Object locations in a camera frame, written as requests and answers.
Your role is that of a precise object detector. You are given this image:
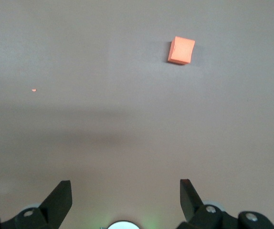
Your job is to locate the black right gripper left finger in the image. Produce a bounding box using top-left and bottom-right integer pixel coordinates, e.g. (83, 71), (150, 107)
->
(0, 180), (73, 229)

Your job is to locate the orange foam block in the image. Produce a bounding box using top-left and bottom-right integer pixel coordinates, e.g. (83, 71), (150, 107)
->
(167, 36), (196, 65)

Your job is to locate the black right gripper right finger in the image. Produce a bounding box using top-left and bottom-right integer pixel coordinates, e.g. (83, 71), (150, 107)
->
(176, 178), (274, 229)

